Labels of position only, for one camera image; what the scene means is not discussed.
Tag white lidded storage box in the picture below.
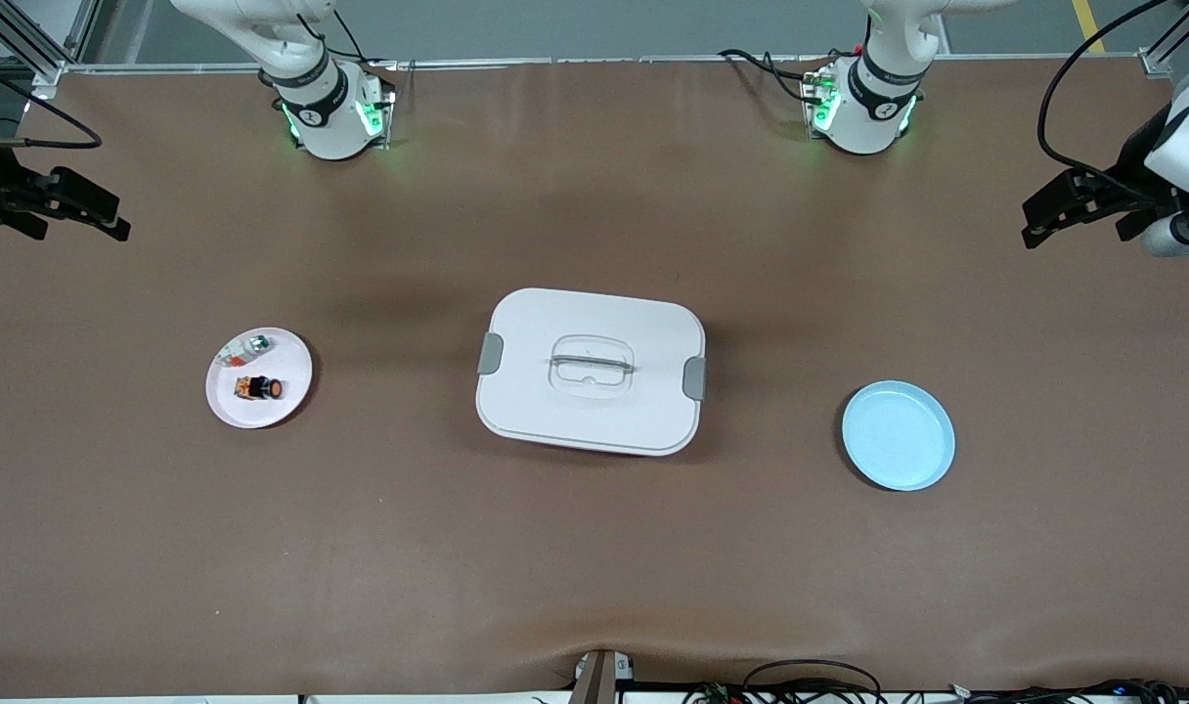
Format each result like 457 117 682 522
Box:
475 287 708 458

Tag small white green object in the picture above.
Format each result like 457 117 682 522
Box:
218 333 274 369

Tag pink round plate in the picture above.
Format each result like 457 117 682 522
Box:
206 327 314 429

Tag light blue round plate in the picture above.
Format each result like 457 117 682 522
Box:
842 380 956 492

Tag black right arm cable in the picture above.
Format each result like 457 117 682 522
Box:
0 54 103 151

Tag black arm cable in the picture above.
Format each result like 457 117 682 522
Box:
1037 0 1172 201
0 54 103 151

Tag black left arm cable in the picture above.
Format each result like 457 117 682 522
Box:
1037 0 1172 201

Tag aluminium frame profile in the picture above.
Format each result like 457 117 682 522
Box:
0 0 103 100
1139 0 1189 79

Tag black right base cables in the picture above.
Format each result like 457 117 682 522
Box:
296 8 400 69

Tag black base cables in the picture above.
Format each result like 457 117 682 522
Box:
296 8 400 69
717 47 835 104

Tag black left base cables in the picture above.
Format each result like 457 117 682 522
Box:
717 47 835 104

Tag silver table edge rail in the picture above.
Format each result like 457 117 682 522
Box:
62 54 1143 75

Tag black cable bundle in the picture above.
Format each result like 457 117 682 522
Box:
947 678 1189 704

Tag black looped cable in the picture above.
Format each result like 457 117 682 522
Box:
741 660 884 704

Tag metal table edge bracket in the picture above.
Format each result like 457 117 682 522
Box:
570 648 637 704

